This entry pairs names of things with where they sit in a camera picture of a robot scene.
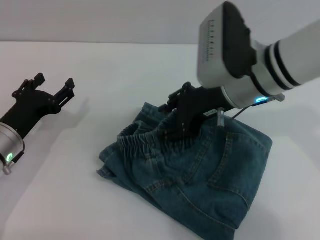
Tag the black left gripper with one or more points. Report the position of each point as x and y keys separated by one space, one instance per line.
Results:
x=27 y=110

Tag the blue denim shorts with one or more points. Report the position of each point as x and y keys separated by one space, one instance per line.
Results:
x=200 y=170

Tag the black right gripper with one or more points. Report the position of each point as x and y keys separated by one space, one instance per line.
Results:
x=200 y=105

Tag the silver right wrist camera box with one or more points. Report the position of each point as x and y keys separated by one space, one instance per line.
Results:
x=222 y=47

